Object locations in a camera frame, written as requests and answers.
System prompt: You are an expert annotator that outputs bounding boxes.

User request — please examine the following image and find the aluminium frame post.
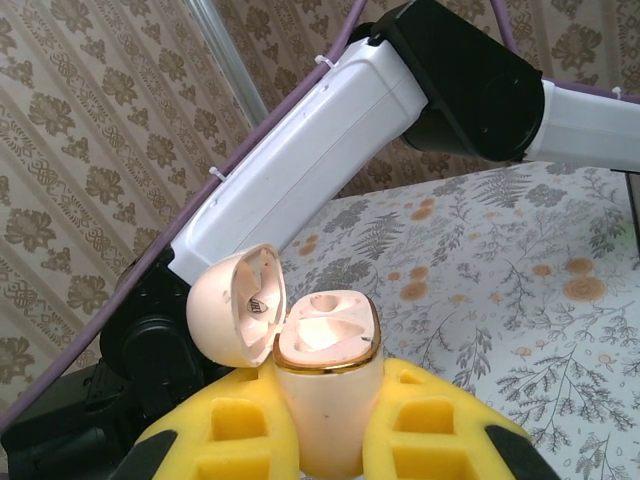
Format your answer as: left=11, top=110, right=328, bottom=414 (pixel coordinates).
left=187, top=0, right=269, bottom=129

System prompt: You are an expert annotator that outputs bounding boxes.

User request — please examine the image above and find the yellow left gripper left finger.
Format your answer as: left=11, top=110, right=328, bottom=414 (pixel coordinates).
left=114, top=359, right=302, bottom=480

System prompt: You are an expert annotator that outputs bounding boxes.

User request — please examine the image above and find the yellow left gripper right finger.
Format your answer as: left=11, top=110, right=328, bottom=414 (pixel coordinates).
left=359, top=356, right=560, bottom=480

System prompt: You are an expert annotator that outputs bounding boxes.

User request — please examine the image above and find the pink gold-rimmed earbuds charging case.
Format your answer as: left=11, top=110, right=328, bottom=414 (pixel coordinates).
left=185, top=243, right=385, bottom=479

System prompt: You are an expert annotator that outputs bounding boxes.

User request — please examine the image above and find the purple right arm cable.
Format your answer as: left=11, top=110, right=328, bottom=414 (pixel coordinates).
left=0, top=0, right=640, bottom=419

